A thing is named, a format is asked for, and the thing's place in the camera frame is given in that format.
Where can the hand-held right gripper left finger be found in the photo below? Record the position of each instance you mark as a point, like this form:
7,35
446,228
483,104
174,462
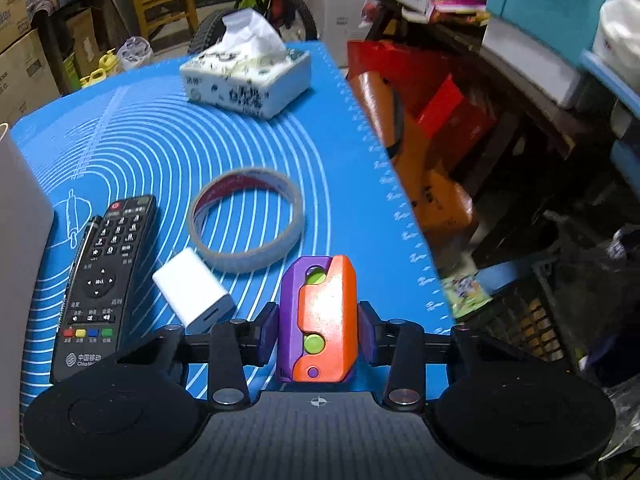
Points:
267,335

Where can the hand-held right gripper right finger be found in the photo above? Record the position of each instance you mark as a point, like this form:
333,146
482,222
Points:
366,335

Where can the orange and purple toy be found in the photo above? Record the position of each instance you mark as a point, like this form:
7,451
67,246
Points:
325,310

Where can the black remote control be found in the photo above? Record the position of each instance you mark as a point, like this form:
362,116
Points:
105,270

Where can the black marker pen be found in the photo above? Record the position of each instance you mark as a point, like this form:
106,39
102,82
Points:
86,240

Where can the beige plastic bin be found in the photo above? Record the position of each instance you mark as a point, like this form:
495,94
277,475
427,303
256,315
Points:
22,260

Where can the white charger block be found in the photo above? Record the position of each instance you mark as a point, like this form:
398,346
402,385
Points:
192,285

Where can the black plastic crate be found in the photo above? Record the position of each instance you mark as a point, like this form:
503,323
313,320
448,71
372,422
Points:
520,320

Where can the blue silicone mat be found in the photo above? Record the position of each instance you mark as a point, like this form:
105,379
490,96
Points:
325,160

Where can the red box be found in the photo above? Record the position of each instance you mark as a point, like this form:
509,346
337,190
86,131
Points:
450,110

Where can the white printed tissue box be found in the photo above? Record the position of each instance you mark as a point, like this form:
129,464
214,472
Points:
250,80

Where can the green and black bicycle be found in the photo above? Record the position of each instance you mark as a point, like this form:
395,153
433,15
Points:
210,30

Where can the clear plastic bag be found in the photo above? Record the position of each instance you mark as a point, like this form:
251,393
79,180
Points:
134,54

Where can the white foam box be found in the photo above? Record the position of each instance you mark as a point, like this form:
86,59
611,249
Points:
530,65

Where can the small cardboard box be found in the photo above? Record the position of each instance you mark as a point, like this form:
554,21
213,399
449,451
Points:
85,42

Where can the dark table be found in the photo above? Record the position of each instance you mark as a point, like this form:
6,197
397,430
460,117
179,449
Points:
50,25

